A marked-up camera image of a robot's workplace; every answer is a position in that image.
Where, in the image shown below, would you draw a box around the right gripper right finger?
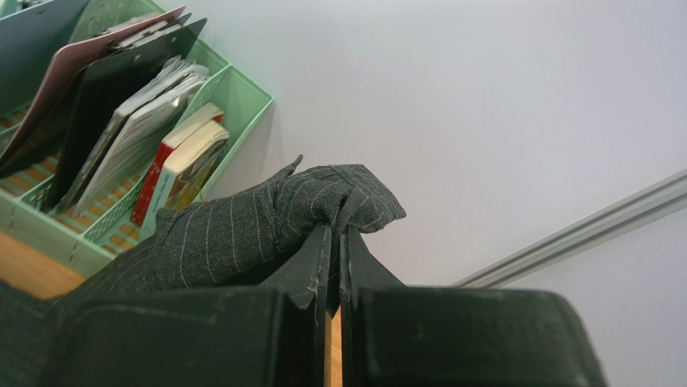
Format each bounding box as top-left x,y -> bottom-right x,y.
339,227 -> 606,386

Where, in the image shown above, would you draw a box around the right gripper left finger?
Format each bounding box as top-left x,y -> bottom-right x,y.
40,224 -> 331,386

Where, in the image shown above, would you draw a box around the black pinstriped long sleeve shirt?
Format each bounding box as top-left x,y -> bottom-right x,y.
1,164 -> 406,386

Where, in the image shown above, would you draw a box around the green spine book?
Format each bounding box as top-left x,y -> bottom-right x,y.
139,119 -> 230,239

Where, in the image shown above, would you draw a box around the red book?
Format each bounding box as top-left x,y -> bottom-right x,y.
130,102 -> 225,226

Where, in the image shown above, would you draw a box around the grey notebook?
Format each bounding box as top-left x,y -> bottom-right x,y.
52,56 -> 210,215

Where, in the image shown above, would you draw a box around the green file organizer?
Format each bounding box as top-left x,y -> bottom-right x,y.
0,0 -> 276,279

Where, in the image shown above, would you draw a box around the black folder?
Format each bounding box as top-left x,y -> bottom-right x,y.
42,19 -> 207,211

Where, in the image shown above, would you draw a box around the mauve clipboard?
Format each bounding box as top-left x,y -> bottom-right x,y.
1,1 -> 185,164

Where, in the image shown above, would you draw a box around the blue clipboard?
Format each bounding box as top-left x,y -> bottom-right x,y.
1,0 -> 87,114

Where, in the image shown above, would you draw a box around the aluminium rail frame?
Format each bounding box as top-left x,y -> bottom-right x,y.
453,169 -> 686,289

